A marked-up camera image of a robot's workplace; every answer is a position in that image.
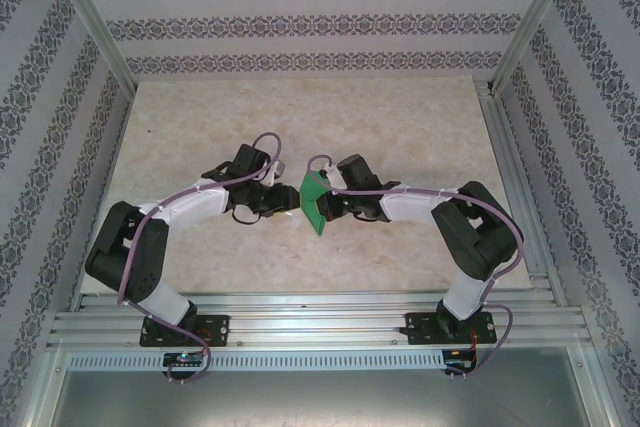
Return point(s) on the green square paper sheet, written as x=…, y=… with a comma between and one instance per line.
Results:
x=312, y=202

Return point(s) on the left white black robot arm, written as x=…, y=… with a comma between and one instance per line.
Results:
x=200, y=204

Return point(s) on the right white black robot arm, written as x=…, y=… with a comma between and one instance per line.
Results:
x=410, y=207

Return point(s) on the grey metal panel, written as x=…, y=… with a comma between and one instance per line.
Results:
x=320, y=402

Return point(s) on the aluminium mounting rail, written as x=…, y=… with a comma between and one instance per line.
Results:
x=310, y=319

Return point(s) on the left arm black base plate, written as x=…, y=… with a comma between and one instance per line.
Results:
x=215, y=329

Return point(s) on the aluminium side rail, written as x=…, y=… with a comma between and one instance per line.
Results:
x=500, y=122

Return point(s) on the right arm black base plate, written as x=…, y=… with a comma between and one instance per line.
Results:
x=420, y=327

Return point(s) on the aluminium frame post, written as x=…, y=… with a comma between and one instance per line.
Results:
x=90, y=17
x=535, y=17

